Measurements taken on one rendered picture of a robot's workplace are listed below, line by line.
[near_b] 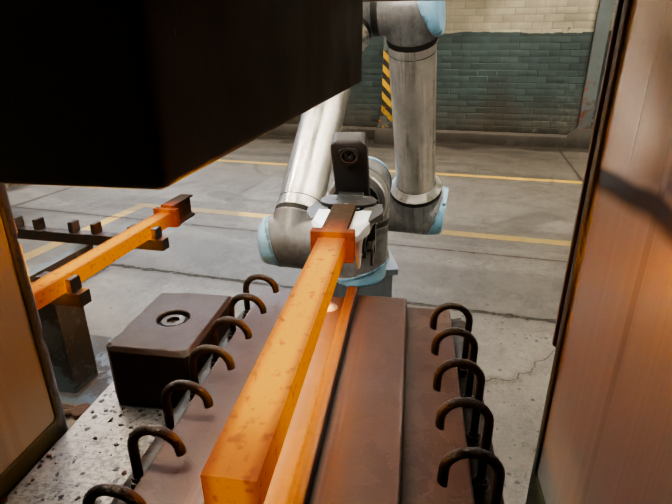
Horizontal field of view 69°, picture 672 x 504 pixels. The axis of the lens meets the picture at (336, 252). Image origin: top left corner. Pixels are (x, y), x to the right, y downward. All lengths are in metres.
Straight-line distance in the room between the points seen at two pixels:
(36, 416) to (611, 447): 0.43
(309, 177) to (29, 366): 0.59
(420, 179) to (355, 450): 1.11
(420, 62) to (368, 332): 0.83
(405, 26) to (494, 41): 6.33
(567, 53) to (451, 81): 1.49
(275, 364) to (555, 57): 7.28
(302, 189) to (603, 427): 0.70
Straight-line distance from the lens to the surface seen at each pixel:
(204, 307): 0.54
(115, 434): 0.51
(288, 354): 0.33
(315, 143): 0.96
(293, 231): 0.87
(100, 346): 1.12
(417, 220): 1.47
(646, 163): 0.28
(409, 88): 1.22
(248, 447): 0.27
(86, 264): 0.79
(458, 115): 7.51
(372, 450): 0.35
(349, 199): 0.64
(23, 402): 0.49
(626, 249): 0.29
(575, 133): 7.60
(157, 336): 0.50
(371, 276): 0.85
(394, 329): 0.47
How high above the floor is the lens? 1.23
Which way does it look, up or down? 22 degrees down
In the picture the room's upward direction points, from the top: straight up
